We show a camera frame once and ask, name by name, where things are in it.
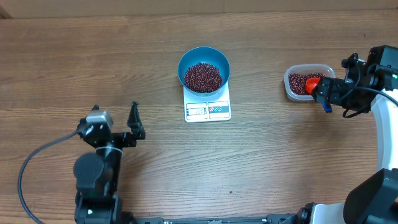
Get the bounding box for orange measuring scoop blue handle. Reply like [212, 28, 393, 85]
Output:
[305, 77, 333, 113]

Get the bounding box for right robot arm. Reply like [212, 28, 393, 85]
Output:
[285, 45, 397, 223]

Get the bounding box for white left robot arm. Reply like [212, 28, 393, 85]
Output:
[73, 101, 146, 224]

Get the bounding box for white digital kitchen scale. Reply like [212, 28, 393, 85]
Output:
[183, 83, 231, 123]

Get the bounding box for blue metal bowl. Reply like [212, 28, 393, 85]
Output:
[177, 47, 231, 96]

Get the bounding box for clear plastic container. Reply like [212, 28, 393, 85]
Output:
[284, 63, 336, 102]

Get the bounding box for red beans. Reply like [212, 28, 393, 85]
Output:
[183, 63, 324, 95]

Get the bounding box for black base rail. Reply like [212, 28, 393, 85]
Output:
[123, 214, 297, 224]

